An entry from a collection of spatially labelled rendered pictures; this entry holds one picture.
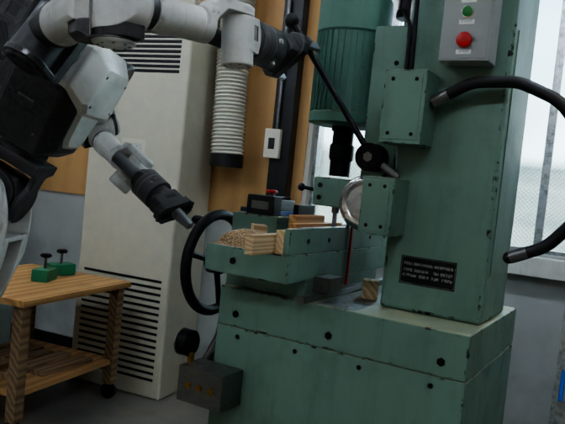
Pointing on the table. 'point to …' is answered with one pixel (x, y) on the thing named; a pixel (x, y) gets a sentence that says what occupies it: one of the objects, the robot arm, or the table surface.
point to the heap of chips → (236, 237)
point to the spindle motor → (346, 58)
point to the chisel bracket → (328, 192)
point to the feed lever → (368, 161)
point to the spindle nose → (341, 151)
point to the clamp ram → (303, 209)
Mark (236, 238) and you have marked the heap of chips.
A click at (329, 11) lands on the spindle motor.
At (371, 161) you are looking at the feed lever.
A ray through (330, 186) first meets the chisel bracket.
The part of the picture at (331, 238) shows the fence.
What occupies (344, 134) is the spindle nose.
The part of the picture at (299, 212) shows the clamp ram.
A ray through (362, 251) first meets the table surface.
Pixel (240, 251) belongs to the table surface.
